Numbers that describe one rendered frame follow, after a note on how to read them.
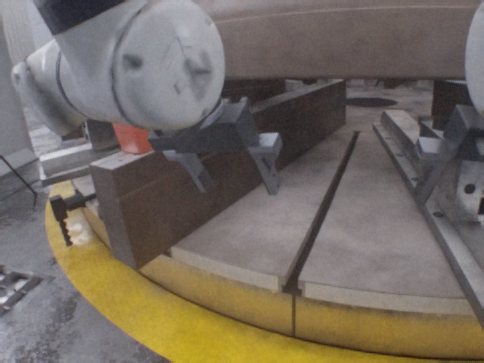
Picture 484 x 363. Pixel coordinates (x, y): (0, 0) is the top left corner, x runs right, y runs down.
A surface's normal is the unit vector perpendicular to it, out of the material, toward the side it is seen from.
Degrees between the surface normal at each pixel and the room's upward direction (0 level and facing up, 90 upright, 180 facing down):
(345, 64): 90
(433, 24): 90
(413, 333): 90
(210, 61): 91
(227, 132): 113
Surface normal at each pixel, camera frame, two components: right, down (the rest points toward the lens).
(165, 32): 0.71, 0.30
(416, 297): -0.30, 0.40
